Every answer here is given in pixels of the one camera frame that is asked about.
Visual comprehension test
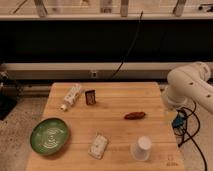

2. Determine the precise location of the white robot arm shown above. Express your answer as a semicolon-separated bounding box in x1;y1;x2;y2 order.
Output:
161;62;213;123

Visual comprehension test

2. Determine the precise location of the dark brown eraser block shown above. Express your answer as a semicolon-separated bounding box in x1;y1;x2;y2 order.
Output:
85;90;96;105

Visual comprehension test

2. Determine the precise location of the blue connector box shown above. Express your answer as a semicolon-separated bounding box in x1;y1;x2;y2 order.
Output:
172;114;186;128

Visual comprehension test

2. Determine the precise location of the brown oblong food piece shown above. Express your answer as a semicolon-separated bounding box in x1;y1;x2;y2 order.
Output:
124;112;146;120

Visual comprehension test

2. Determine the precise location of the white tube bottle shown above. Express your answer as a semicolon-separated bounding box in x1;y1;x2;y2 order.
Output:
60;84;83;111

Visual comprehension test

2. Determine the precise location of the black equipment at left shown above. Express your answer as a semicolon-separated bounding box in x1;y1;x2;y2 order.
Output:
0;71;21;121

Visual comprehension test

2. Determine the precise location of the black floor cable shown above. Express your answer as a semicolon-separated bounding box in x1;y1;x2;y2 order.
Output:
174;101;209;171

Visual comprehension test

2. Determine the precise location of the white wall socket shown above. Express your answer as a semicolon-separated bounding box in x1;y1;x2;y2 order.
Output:
91;71;98;79

